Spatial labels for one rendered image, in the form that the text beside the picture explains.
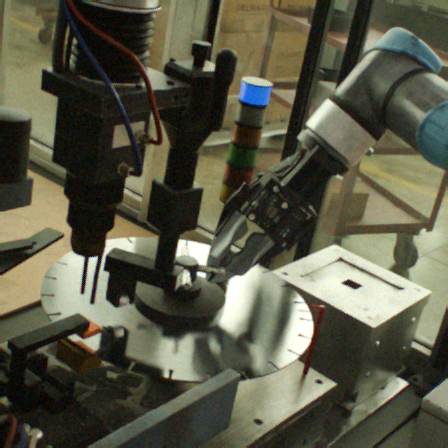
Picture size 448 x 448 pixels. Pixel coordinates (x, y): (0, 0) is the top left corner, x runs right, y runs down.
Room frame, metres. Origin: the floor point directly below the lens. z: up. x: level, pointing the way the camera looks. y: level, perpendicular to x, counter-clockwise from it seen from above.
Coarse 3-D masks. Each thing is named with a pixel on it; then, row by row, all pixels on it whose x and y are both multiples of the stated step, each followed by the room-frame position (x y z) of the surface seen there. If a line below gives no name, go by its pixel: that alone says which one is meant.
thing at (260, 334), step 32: (64, 256) 0.90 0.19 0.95; (64, 288) 0.82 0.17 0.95; (224, 288) 0.90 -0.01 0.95; (256, 288) 0.92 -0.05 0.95; (288, 288) 0.94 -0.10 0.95; (96, 320) 0.77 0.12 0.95; (128, 320) 0.78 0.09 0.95; (160, 320) 0.79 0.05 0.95; (224, 320) 0.82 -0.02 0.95; (256, 320) 0.84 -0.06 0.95; (288, 320) 0.85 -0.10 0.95; (128, 352) 0.72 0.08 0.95; (160, 352) 0.73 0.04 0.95; (192, 352) 0.74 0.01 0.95; (224, 352) 0.76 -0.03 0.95; (256, 352) 0.77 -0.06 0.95; (288, 352) 0.78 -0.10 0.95
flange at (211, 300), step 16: (144, 288) 0.84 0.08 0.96; (192, 288) 0.84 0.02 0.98; (208, 288) 0.87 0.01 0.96; (144, 304) 0.81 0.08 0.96; (160, 304) 0.81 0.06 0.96; (176, 304) 0.82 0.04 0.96; (192, 304) 0.83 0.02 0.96; (208, 304) 0.83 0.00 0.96; (224, 304) 0.84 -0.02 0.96; (176, 320) 0.80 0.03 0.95; (192, 320) 0.80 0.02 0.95; (208, 320) 0.81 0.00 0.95
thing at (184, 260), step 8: (184, 248) 0.89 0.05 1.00; (184, 256) 0.86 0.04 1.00; (192, 256) 0.86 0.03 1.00; (176, 264) 0.84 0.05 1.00; (184, 264) 0.84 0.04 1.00; (192, 264) 0.84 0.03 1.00; (200, 264) 0.86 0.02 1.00; (184, 272) 0.83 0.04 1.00; (192, 272) 0.84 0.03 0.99; (208, 272) 0.85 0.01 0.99; (216, 272) 0.85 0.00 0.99; (224, 272) 0.86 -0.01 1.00; (184, 280) 0.81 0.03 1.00; (192, 280) 0.84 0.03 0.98; (184, 288) 0.80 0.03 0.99
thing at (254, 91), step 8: (248, 80) 1.15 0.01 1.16; (256, 80) 1.16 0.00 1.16; (264, 80) 1.17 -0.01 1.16; (248, 88) 1.13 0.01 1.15; (256, 88) 1.13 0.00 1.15; (264, 88) 1.14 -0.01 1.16; (240, 96) 1.15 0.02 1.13; (248, 96) 1.13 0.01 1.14; (256, 96) 1.13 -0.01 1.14; (264, 96) 1.14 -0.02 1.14; (256, 104) 1.13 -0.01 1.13; (264, 104) 1.14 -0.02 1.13
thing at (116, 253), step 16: (160, 240) 0.77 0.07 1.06; (176, 240) 0.77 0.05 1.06; (112, 256) 0.78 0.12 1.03; (128, 256) 0.79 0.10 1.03; (144, 256) 0.79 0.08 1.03; (160, 256) 0.77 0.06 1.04; (176, 256) 0.78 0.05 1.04; (112, 272) 0.78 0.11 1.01; (128, 272) 0.77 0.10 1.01; (144, 272) 0.77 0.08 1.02; (160, 272) 0.77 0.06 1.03; (176, 272) 0.77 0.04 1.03; (112, 288) 0.78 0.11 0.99; (128, 288) 0.79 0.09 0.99; (160, 288) 0.77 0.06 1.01; (176, 288) 0.76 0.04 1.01; (112, 304) 0.78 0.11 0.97
